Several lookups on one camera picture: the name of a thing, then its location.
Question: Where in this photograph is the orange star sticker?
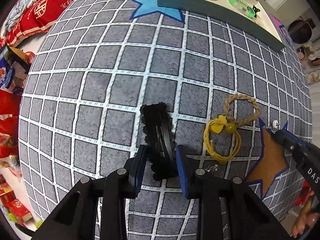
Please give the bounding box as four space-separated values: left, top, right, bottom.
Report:
245 118 289 200

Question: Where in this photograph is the small black claw clip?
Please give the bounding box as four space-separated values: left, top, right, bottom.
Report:
252 5 260 18

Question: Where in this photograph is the blue star sticker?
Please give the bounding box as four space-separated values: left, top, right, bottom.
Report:
130 0 185 23

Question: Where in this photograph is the grey checked tablecloth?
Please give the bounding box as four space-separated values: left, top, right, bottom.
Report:
19 0 312 222

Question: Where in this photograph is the grey white knit cloth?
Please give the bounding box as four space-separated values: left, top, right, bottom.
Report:
1 0 38 37

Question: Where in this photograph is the person's hand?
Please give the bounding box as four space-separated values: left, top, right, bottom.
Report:
290 194 319 238

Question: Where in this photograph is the white washing machine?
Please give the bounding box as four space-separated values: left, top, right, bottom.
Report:
288 17 316 44

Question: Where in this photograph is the yellow hair tie with flower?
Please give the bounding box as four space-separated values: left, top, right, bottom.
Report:
203 114 243 165

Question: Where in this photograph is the beige braided hair tie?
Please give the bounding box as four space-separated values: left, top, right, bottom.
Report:
223 93 262 128

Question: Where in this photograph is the black scalloped hair clip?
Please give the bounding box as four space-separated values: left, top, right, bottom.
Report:
140 102 178 181

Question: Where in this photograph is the red wedding blanket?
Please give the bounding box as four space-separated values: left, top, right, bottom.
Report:
1 0 73 47

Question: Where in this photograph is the green translucent bangle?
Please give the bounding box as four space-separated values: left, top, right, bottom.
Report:
228 0 256 19

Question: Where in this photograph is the pearl chain necklace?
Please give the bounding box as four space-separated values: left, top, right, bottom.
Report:
265 120 281 132

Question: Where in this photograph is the blue snack box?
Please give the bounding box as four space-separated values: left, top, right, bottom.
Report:
0 46 14 86

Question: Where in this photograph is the pink star sticker right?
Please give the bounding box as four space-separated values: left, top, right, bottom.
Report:
267 13 290 46

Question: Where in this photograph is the white shallow tray box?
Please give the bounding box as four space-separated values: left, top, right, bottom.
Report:
157 0 285 52

